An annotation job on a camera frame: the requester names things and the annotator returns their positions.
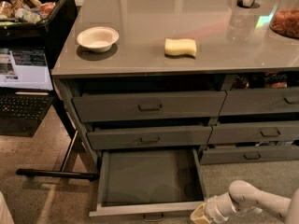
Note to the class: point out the bottom right grey drawer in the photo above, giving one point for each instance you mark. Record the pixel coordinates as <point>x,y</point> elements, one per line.
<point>249,154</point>

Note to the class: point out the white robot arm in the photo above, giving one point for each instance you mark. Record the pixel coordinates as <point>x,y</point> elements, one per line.
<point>242,198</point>

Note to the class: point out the middle right grey drawer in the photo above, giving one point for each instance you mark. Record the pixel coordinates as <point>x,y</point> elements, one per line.
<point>254,132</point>

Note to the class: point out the white object at corner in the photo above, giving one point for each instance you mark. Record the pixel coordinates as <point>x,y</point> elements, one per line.
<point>5,216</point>

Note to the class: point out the white paper bowl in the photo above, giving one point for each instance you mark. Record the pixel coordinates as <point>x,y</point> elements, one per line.
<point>98,39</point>

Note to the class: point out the white and beige gripper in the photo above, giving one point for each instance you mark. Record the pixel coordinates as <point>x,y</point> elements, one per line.
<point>213,207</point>

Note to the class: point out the top left grey drawer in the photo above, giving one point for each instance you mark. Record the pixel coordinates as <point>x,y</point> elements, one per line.
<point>155,105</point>

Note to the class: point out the black laptop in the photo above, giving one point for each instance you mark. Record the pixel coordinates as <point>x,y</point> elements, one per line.
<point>26,91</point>

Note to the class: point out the glass jar of snacks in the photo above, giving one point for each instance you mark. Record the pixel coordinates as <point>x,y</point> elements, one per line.
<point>285,20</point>

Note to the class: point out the black bin of snacks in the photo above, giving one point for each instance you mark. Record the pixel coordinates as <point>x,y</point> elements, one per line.
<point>44,23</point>

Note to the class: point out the grey drawer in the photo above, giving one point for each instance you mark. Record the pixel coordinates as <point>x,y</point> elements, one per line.
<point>149,137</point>
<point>249,154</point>
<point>260,101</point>
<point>254,132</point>
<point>155,105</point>

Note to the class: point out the grey counter cabinet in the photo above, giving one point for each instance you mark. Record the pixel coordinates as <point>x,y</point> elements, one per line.
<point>236,50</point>

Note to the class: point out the black cart stand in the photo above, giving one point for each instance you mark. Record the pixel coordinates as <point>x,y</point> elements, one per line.
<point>62,161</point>

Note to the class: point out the middle left grey drawer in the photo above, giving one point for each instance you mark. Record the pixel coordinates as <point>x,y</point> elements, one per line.
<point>149,137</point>

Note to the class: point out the top right grey drawer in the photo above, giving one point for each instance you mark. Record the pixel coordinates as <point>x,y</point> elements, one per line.
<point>260,101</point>

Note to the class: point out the yellow sponge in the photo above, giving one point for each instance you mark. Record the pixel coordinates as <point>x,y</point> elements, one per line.
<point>178,47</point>

